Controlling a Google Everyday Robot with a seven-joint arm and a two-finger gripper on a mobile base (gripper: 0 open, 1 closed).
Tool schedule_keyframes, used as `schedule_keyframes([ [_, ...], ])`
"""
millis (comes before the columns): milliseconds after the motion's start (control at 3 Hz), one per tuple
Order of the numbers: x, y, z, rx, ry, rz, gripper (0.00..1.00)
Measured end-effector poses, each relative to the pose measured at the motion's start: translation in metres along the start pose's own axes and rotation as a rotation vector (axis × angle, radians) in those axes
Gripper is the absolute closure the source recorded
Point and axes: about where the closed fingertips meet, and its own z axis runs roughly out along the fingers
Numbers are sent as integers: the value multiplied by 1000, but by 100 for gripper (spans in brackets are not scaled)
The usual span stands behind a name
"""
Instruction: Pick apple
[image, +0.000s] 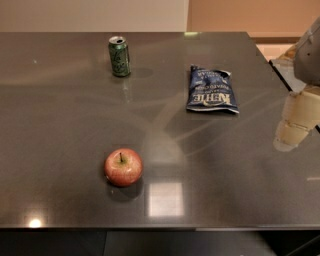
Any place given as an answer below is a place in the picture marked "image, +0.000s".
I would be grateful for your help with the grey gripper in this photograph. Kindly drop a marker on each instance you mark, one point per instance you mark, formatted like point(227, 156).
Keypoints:
point(308, 60)

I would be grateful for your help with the red apple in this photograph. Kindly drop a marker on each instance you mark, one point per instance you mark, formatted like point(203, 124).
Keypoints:
point(123, 167)

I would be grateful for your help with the blue chip bag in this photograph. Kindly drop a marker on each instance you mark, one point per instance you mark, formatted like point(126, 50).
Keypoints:
point(210, 90)

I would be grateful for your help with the green soda can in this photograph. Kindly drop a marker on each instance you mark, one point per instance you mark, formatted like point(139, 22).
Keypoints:
point(119, 56)

